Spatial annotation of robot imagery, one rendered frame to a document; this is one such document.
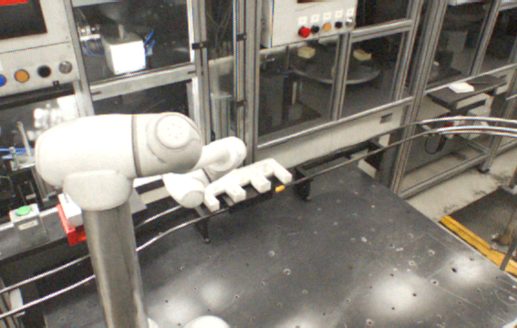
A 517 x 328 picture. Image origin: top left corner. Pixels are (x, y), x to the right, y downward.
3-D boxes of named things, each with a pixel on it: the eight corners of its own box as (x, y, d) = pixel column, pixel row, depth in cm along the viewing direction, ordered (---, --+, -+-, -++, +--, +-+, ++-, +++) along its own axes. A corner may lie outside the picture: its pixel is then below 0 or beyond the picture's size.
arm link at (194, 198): (169, 193, 152) (200, 172, 155) (188, 220, 141) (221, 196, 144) (155, 173, 144) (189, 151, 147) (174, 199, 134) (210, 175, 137)
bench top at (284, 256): (128, 638, 87) (125, 634, 85) (35, 280, 161) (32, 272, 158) (541, 309, 154) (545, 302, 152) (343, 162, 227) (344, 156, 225)
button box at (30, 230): (23, 250, 136) (11, 221, 130) (18, 234, 142) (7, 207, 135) (48, 240, 140) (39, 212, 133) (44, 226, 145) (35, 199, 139)
